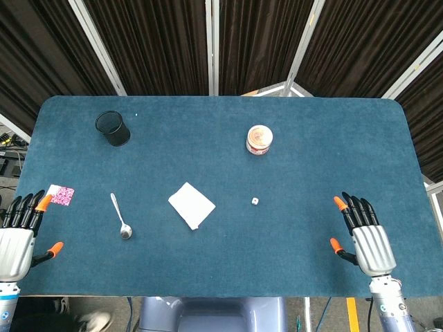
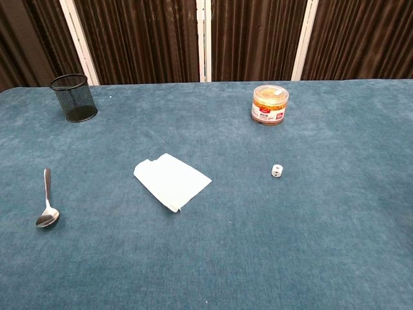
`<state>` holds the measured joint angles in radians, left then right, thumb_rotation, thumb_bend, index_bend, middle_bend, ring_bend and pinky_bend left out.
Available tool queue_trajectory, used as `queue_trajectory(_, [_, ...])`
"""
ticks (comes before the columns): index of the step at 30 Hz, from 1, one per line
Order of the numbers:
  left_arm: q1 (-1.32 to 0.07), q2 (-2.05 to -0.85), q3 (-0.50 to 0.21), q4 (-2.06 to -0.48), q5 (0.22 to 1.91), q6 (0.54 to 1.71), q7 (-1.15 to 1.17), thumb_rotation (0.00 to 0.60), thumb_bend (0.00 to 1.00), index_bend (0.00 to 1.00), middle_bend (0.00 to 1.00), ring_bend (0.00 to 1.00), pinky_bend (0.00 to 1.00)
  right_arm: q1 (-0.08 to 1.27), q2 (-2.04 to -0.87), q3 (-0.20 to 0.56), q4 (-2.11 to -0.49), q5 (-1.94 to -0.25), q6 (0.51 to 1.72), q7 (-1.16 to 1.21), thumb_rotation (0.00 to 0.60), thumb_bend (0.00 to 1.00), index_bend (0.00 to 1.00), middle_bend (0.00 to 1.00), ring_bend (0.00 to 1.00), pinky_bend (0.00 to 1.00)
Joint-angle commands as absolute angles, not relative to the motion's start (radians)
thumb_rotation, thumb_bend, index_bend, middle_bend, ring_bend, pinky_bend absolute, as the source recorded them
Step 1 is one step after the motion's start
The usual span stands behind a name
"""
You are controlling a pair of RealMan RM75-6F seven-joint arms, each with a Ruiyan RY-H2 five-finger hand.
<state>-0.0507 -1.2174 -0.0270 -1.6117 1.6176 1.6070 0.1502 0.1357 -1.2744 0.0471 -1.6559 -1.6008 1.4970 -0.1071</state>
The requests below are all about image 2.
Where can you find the white small die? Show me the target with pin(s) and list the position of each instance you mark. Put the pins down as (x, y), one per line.
(277, 171)

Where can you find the white folded napkin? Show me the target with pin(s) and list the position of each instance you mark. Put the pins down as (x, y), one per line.
(171, 181)

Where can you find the clear plastic rubber band jar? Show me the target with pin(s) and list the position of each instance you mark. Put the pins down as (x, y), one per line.
(269, 109)

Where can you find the blue felt table cover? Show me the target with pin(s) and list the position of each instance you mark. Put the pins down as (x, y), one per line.
(226, 245)

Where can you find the brown curtain partition panel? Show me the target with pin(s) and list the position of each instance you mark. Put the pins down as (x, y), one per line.
(258, 38)
(138, 38)
(364, 38)
(32, 35)

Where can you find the black mesh pen holder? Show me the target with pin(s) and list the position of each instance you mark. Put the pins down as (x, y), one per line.
(75, 98)

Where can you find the silver metal spoon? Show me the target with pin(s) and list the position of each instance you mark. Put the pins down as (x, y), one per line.
(47, 217)

